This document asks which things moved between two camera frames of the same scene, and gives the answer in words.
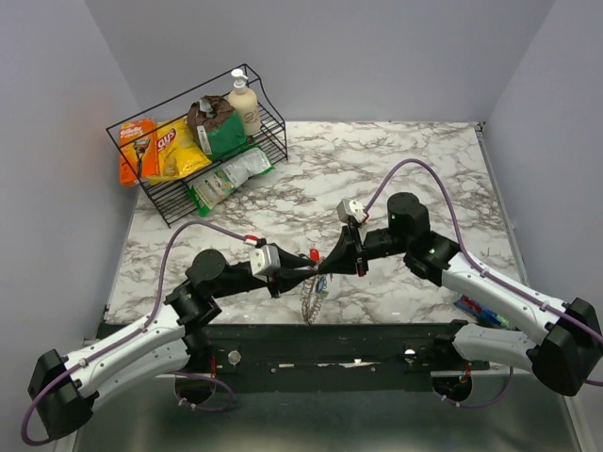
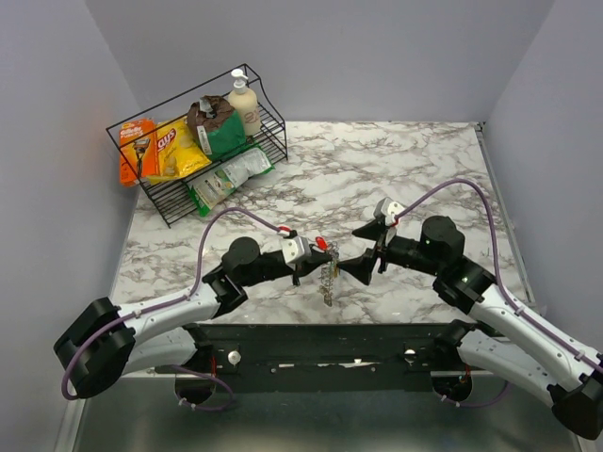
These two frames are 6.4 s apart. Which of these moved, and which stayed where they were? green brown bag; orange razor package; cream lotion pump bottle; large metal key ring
Moved: large metal key ring
Stayed: cream lotion pump bottle; green brown bag; orange razor package
